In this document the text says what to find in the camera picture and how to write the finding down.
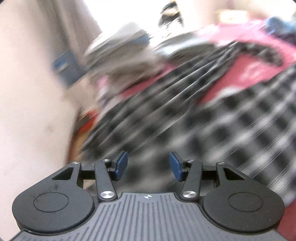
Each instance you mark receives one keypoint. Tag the red brush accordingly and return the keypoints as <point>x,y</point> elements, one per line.
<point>89,122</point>

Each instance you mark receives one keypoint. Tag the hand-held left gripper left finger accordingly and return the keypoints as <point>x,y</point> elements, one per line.
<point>121,165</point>

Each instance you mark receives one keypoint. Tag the wheelchair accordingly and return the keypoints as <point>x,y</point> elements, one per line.
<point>171,14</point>

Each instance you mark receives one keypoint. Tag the cream nightstand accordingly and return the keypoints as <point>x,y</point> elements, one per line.
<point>229,15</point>

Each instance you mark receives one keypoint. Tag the stack of folded light clothes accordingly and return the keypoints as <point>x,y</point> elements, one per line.
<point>124,46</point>

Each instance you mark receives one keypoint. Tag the black white plaid pants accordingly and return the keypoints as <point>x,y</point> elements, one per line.
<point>208,129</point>

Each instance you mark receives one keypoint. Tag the grey folded cloth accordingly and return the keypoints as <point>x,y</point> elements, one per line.
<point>185,44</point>

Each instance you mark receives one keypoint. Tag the blue box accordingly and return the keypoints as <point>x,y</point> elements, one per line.
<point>69,67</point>

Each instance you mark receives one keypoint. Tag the pink floral blanket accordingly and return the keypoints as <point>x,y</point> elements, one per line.
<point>242,69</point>

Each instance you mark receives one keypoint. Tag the blue cloth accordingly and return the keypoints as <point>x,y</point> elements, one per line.
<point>279,26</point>

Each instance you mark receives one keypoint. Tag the beige curtain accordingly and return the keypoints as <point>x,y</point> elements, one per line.
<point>78,23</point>

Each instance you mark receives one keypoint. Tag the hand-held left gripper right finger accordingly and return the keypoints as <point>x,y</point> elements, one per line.
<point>176,165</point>

